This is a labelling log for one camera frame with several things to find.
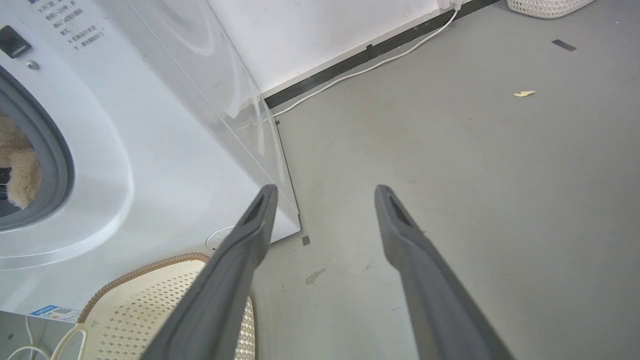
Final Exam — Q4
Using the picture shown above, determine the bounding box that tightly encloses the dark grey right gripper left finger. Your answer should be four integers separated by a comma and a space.
140, 184, 279, 360

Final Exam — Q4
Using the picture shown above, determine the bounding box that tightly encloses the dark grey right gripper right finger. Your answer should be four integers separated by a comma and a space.
374, 184, 516, 360

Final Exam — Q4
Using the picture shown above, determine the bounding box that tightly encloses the cream perforated laundry basket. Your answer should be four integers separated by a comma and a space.
56, 252, 256, 360

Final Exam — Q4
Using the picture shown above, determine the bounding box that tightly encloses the white front-load washing machine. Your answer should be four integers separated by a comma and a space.
0, 0, 302, 317

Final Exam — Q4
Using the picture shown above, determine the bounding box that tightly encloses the beige plush toy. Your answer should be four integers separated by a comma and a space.
0, 111, 43, 210

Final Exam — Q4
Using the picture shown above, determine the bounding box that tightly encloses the white woven basket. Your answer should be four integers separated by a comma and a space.
507, 0, 597, 20

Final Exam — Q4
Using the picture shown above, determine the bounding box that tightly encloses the white basket rope handle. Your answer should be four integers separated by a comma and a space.
6, 316, 88, 360

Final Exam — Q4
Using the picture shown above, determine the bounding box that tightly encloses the white power cable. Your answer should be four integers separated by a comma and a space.
271, 4, 462, 119

